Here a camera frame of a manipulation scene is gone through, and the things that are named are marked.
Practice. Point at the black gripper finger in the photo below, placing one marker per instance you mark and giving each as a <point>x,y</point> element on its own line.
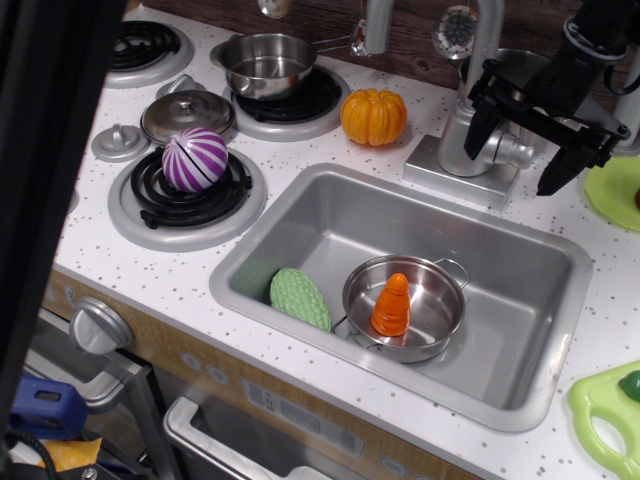
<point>488,114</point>
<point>563,168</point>

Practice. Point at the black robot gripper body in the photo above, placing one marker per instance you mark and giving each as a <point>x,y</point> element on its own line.
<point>554,102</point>

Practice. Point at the silver faucet lever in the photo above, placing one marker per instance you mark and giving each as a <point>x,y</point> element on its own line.
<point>504,148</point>

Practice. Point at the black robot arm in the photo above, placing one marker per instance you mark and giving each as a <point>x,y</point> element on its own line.
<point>602,31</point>

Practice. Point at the green toy plate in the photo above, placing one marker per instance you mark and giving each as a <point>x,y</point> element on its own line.
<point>613,191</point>

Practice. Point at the silver toy faucet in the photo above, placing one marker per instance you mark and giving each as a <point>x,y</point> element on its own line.
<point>442,164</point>

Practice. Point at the hanging steel strainer spoon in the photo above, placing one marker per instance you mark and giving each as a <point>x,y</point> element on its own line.
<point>453,32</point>

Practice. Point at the orange toy pumpkin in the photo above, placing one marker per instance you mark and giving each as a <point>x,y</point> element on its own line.
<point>373,117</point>

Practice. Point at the silver toy sink basin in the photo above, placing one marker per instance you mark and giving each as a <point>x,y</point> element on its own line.
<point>523,300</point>

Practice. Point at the back right stove burner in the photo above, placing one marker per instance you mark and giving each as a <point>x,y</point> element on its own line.
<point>312,111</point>

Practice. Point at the small steel pan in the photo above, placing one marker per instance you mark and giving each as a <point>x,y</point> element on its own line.
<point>437,305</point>

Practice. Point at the steel pot on burner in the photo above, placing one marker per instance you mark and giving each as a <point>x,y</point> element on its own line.
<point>266,66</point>

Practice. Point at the orange toy carrot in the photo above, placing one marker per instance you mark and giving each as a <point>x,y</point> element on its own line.
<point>391,315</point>

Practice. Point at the dark green toy vegetable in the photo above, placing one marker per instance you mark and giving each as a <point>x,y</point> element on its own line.
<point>630,385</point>

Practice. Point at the green toy cutting board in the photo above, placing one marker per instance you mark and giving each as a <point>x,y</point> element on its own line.
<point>598,398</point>

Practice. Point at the green toy bitter gourd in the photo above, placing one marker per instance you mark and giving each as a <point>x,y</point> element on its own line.
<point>294,293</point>

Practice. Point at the purple white striped ball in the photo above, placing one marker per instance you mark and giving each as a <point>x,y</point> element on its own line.
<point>194,160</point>

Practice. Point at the steel pot lid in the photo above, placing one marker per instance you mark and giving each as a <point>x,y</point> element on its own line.
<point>175,112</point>

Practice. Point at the grey stove knob rear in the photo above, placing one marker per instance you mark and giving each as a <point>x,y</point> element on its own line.
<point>184,82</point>

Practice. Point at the grey stove knob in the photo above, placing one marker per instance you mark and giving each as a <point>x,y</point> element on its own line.
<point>184,82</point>
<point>120,143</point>

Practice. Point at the back left stove burner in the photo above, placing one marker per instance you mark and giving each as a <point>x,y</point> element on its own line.
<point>146,53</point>

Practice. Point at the front black stove burner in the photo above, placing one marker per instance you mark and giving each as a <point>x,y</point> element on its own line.
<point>149,212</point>

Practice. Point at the grey stove knob top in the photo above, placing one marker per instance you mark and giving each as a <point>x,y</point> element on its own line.
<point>120,143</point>

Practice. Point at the silver oven knob front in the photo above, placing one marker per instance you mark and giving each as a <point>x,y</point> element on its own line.
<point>97,329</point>

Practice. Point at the blue clamp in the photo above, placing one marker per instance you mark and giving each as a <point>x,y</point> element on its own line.
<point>48,409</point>

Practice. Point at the silver oven door handle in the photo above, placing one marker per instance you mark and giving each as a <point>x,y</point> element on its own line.
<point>177,424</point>

